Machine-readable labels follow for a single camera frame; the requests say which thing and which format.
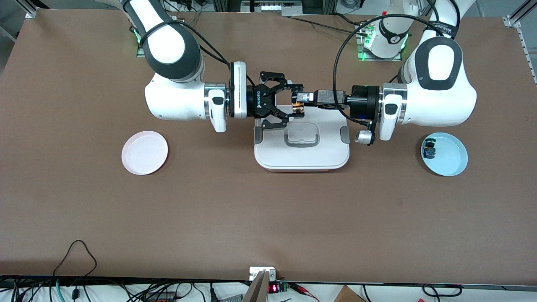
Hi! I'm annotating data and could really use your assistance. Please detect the white lunch box grey latches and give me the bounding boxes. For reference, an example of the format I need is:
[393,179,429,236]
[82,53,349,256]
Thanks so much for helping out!
[253,105,350,172]

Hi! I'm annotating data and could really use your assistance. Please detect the white socket box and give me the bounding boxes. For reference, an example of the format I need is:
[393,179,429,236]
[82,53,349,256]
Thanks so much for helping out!
[249,266,277,281]

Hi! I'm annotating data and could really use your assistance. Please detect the brown cardboard box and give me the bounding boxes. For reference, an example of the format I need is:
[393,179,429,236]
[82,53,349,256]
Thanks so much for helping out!
[334,285,366,302]

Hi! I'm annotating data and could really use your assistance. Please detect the light blue round plate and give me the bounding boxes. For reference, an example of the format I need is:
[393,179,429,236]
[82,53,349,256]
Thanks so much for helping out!
[421,132,469,177]

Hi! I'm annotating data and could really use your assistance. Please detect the pink round plate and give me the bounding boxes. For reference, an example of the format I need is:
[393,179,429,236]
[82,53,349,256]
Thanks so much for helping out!
[121,131,169,176]

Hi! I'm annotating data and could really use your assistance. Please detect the red black clip leads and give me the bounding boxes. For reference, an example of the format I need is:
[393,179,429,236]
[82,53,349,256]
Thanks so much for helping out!
[287,282,321,302]

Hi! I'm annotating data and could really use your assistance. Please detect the white desk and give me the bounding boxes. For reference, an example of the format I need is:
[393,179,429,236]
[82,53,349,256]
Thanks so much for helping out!
[0,280,537,302]

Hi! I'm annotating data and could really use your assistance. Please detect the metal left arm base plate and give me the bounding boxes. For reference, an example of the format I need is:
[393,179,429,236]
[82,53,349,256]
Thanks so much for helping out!
[356,22,403,62]

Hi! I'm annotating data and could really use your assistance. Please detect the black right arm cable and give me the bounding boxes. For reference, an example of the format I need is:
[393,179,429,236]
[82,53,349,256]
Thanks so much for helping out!
[138,19,256,84]

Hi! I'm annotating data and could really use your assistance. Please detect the lit metal frame device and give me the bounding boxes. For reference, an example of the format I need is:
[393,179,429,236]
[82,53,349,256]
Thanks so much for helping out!
[240,0,303,14]

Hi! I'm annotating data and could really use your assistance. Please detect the thin black table cable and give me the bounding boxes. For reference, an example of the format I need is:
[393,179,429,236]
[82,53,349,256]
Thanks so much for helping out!
[285,15,370,33]

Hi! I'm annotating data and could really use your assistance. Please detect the aluminium frame corner post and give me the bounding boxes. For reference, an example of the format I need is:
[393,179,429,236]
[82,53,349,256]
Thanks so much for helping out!
[503,0,537,28]

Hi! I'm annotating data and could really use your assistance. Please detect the grey aluminium stand post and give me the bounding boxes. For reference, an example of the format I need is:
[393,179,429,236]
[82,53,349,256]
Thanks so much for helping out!
[242,270,270,302]

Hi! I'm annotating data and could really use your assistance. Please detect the perforated aluminium rail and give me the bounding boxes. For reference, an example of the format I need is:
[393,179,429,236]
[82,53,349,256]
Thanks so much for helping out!
[517,24,537,70]

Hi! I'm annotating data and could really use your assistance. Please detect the black coiled desk cable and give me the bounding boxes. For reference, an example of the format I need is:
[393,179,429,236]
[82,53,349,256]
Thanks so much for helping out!
[421,284,463,298]

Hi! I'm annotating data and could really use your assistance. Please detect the black looped cable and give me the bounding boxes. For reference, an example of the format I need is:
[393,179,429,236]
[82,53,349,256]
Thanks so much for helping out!
[52,240,98,278]

